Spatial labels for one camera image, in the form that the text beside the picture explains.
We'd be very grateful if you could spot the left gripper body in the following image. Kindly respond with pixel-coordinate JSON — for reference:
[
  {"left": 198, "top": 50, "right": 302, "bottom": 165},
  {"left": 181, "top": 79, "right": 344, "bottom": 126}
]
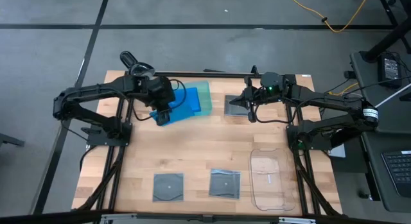
[{"left": 141, "top": 76, "right": 177, "bottom": 111}]

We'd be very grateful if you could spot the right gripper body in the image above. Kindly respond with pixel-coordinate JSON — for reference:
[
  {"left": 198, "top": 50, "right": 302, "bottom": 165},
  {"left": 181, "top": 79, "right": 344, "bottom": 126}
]
[{"left": 244, "top": 72, "right": 287, "bottom": 106}]

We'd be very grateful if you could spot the clear jewel case black inlay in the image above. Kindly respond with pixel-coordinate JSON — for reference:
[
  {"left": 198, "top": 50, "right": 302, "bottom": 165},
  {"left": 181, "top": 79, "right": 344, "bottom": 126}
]
[
  {"left": 152, "top": 172, "right": 185, "bottom": 203},
  {"left": 208, "top": 168, "right": 241, "bottom": 200},
  {"left": 223, "top": 94, "right": 251, "bottom": 117}
]

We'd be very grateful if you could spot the blue jewel case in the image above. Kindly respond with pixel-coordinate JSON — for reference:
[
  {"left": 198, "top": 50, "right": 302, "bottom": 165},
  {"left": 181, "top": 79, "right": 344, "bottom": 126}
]
[
  {"left": 175, "top": 87, "right": 202, "bottom": 113},
  {"left": 149, "top": 100, "right": 196, "bottom": 127}
]

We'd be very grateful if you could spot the open clear jewel case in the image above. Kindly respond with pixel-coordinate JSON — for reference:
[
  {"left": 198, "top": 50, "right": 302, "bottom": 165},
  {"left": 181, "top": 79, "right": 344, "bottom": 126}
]
[{"left": 72, "top": 69, "right": 343, "bottom": 218}]

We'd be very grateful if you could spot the translucent teal plastic tray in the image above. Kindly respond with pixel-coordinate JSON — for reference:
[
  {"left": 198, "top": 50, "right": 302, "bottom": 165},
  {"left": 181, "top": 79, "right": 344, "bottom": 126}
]
[{"left": 160, "top": 80, "right": 213, "bottom": 119}]

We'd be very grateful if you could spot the black gooseneck desk lamp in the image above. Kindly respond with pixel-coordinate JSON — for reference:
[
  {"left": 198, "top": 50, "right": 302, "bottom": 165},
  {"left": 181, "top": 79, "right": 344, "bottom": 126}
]
[{"left": 119, "top": 50, "right": 156, "bottom": 80}]

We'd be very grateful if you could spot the clear plastic tray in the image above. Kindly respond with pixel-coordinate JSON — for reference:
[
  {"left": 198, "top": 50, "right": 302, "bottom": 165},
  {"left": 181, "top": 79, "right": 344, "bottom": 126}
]
[{"left": 249, "top": 148, "right": 297, "bottom": 212}]

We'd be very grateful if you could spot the white paper sheet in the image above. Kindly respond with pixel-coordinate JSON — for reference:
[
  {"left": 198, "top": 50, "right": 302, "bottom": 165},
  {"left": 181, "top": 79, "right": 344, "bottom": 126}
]
[{"left": 329, "top": 143, "right": 347, "bottom": 159}]

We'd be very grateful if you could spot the dark grey desk top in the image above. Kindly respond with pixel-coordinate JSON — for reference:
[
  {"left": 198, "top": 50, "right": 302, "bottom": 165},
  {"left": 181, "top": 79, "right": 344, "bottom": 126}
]
[
  {"left": 361, "top": 130, "right": 411, "bottom": 214},
  {"left": 349, "top": 50, "right": 411, "bottom": 135}
]

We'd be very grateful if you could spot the black power adapter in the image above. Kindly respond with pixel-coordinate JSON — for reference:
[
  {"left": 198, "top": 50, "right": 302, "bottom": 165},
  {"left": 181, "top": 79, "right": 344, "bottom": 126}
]
[{"left": 378, "top": 53, "right": 403, "bottom": 89}]

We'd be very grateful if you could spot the black desk leg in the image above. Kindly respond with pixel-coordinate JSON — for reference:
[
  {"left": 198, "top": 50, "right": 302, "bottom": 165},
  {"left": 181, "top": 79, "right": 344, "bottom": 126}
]
[{"left": 359, "top": 0, "right": 411, "bottom": 63}]

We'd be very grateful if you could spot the white rod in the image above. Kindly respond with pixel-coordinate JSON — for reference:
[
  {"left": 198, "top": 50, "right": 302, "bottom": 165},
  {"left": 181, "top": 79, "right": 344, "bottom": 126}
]
[{"left": 374, "top": 83, "right": 411, "bottom": 108}]

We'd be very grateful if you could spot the dark chair leg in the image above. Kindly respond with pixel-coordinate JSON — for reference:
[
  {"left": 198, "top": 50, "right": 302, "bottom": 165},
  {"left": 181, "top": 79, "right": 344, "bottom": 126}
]
[{"left": 0, "top": 132, "right": 26, "bottom": 148}]

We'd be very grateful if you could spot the black keyboard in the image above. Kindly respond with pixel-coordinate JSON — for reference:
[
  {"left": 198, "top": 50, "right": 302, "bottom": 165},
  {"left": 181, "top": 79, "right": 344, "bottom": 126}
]
[{"left": 381, "top": 150, "right": 411, "bottom": 198}]

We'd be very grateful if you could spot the black crossbar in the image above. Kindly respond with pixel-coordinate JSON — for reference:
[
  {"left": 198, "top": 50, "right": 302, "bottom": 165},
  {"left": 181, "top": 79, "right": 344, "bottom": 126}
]
[{"left": 0, "top": 210, "right": 411, "bottom": 224}]

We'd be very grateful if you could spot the black left camera cable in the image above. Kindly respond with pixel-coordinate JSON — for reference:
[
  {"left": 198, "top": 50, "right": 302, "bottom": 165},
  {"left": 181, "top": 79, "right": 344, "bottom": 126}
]
[{"left": 131, "top": 97, "right": 158, "bottom": 121}]

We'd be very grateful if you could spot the black camera cable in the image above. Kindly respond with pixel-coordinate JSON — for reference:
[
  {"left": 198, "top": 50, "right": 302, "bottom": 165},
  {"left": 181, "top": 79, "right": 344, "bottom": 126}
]
[
  {"left": 255, "top": 100, "right": 301, "bottom": 125},
  {"left": 131, "top": 97, "right": 158, "bottom": 121}
]

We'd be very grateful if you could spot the black right camera cable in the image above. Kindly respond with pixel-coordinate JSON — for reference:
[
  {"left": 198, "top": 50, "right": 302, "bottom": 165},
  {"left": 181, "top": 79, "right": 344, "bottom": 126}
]
[{"left": 255, "top": 100, "right": 301, "bottom": 125}]

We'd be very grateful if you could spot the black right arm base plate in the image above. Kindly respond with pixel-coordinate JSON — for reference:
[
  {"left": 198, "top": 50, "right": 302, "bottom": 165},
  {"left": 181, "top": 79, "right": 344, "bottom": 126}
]
[{"left": 286, "top": 121, "right": 333, "bottom": 151}]

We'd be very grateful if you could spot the yellow cable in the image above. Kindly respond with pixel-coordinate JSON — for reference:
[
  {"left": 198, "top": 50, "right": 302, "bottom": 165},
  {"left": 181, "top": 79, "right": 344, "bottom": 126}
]
[
  {"left": 284, "top": 0, "right": 372, "bottom": 34},
  {"left": 327, "top": 82, "right": 360, "bottom": 97}
]

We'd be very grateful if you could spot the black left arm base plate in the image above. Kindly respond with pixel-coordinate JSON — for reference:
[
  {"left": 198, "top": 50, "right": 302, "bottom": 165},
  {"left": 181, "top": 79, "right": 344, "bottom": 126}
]
[{"left": 85, "top": 121, "right": 133, "bottom": 147}]

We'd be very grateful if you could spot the black power cable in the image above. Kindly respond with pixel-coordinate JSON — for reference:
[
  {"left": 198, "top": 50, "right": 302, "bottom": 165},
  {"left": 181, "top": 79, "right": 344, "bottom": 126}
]
[{"left": 322, "top": 74, "right": 411, "bottom": 97}]

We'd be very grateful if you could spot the silver aluminium extrusion post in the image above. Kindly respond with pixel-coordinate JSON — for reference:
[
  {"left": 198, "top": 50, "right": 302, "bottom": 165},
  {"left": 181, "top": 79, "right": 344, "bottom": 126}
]
[{"left": 278, "top": 216, "right": 317, "bottom": 224}]

